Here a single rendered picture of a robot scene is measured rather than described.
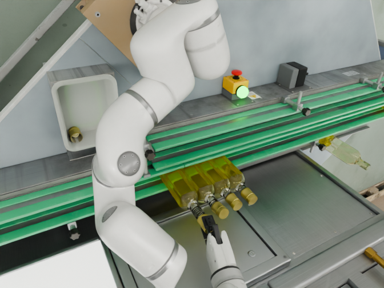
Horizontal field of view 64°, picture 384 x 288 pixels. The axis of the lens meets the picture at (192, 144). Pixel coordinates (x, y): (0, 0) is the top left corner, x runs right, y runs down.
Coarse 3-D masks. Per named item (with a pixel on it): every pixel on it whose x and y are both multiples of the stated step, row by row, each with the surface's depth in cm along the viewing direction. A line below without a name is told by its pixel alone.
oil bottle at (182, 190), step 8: (160, 176) 105; (168, 176) 99; (176, 176) 99; (184, 176) 99; (168, 184) 100; (176, 184) 96; (184, 184) 96; (176, 192) 94; (184, 192) 93; (192, 192) 93; (176, 200) 96; (184, 200) 92; (192, 200) 92; (184, 208) 93
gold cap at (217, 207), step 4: (216, 204) 91; (220, 204) 90; (212, 208) 91; (216, 208) 90; (220, 208) 89; (224, 208) 88; (216, 212) 89; (220, 212) 88; (224, 212) 88; (228, 212) 89; (220, 216) 88; (224, 216) 89
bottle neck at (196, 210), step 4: (192, 204) 91; (196, 204) 91; (192, 208) 90; (196, 208) 90; (200, 208) 90; (192, 212) 91; (196, 212) 89; (200, 212) 88; (204, 212) 89; (196, 216) 89
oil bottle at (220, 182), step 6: (204, 162) 105; (210, 162) 105; (204, 168) 102; (210, 168) 102; (216, 168) 103; (210, 174) 100; (216, 174) 100; (222, 174) 100; (210, 180) 98; (216, 180) 98; (222, 180) 98; (228, 180) 98; (216, 186) 96; (222, 186) 96; (228, 186) 97; (216, 192) 97
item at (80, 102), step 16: (64, 80) 82; (80, 80) 83; (96, 80) 85; (112, 80) 87; (64, 96) 90; (80, 96) 92; (96, 96) 95; (112, 96) 92; (64, 112) 93; (80, 112) 95; (96, 112) 98; (64, 128) 88; (80, 128) 98; (96, 128) 101; (64, 144) 90; (80, 144) 94
